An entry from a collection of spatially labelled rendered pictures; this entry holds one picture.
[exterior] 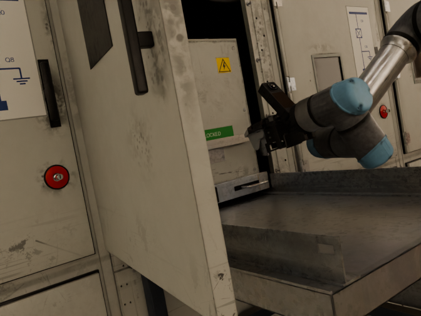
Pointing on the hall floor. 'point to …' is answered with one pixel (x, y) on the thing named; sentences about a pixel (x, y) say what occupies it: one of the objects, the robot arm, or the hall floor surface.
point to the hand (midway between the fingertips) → (247, 132)
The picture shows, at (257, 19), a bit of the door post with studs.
